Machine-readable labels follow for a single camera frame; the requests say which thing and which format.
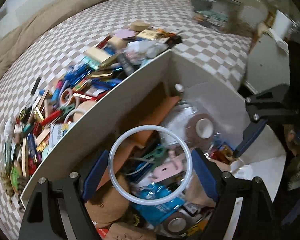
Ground white silicone ring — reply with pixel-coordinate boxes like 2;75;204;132
108;125;193;206

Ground white storage box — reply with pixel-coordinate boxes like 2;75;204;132
20;48;287;240

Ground large round cork coaster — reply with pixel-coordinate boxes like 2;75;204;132
85;181;129;228

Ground brown tape roll in bag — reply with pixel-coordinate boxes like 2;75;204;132
186;114;215;145

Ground pink plastic piece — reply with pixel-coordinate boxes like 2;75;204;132
150;150;186;183

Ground square wooden carved coaster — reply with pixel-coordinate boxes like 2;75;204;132
104;223;157;240

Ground blue foil packet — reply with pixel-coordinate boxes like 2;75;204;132
131;183;185;227

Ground brown leather pouch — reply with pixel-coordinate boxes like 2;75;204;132
113;83;181;172

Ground checkered bed blanket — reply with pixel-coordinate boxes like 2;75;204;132
0;0;252;239

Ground clear plastic container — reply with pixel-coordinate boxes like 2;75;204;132
190;0;242;33

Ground black marker pen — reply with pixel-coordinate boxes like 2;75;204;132
31;76;41;96

